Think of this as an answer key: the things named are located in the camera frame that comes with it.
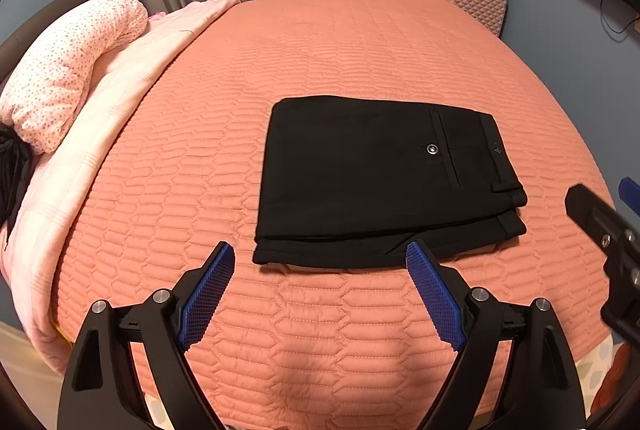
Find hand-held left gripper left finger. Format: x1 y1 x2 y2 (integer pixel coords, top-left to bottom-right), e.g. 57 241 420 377
57 241 237 430

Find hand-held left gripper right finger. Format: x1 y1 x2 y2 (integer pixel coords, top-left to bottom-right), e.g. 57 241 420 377
405 240 586 430

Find black pants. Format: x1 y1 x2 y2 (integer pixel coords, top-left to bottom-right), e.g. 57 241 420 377
252 94 530 269

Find patterned white bed sheet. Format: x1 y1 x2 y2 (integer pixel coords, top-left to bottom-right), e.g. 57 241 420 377
575 335 623 413

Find pink blanket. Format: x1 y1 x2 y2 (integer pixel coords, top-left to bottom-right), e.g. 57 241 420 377
0 0 242 376

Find dark cloth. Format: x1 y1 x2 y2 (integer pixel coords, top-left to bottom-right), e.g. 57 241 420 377
0 125 39 231

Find orange quilted bedspread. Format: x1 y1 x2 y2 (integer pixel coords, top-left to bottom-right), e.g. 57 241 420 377
50 0 621 430

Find pink dotted pillow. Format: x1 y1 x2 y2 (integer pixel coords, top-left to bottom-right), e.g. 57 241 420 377
0 0 150 155

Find black cable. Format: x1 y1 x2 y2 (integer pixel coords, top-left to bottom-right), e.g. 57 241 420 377
599 0 640 41

